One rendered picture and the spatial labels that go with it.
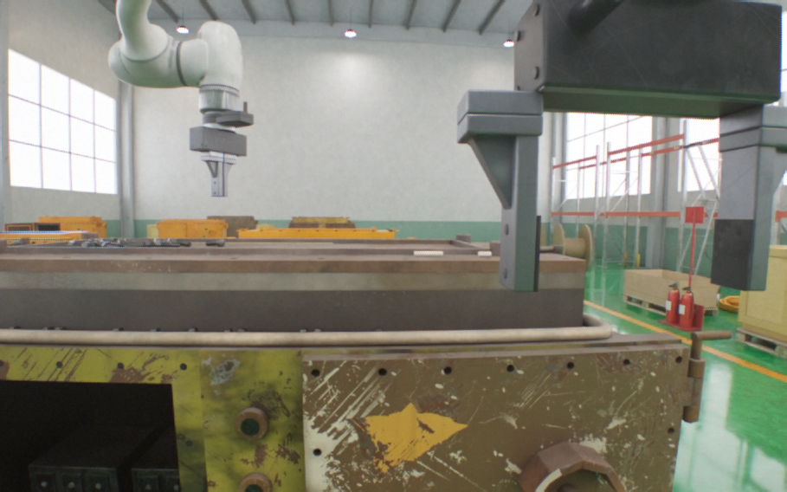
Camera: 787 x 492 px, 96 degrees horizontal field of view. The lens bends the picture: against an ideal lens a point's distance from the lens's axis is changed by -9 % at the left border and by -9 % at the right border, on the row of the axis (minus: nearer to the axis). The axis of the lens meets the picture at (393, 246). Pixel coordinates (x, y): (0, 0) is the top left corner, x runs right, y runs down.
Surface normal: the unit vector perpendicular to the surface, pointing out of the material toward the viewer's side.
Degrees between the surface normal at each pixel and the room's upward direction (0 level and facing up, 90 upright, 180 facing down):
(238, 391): 90
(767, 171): 90
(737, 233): 90
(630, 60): 90
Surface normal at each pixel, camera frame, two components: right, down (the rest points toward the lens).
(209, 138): 0.91, 0.04
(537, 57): -1.00, -0.01
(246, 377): 0.07, 0.08
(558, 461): -0.31, -0.95
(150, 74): 0.09, 0.91
